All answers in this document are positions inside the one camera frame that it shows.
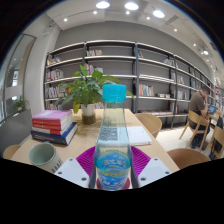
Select small potted plant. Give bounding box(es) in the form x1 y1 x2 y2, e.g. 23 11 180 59
13 95 29 113

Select curved-back wooden chair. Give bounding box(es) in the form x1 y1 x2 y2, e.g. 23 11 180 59
134 112 163 139
166 147 213 170
2 144 22 160

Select slat-back wooden chair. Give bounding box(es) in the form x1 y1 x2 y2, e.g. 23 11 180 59
178 109 211 151
208 124 224 160

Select green potted plant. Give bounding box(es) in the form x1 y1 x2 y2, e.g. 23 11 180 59
54 64 136 125

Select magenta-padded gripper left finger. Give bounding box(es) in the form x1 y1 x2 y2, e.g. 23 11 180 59
53 145 98 189

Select clear bottle with blue cap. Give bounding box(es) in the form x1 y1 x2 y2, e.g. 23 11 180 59
94 83 132 192

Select black backpack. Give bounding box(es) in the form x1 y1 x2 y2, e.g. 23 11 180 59
213 116 224 154

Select pink book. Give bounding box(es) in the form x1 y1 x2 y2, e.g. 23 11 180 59
31 109 74 122

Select grey shelf unit with books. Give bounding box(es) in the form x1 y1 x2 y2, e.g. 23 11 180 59
43 39 223 129

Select round ceiling lights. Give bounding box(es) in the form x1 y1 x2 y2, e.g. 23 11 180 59
63 0 211 56

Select person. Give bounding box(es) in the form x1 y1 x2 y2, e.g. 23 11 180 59
188 84 212 150

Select laptop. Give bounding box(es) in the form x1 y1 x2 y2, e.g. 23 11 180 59
207 104 218 115

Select white booklet with square pattern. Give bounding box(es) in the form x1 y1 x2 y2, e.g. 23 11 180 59
126 125 153 147

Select dark blue book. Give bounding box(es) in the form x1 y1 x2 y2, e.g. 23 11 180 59
30 121 78 146

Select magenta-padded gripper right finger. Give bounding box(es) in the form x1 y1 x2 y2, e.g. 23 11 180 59
128 145 173 188

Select patterned ceramic cup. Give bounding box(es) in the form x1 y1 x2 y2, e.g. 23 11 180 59
28 142 64 174

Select red book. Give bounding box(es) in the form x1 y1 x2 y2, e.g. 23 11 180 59
31 116 74 136

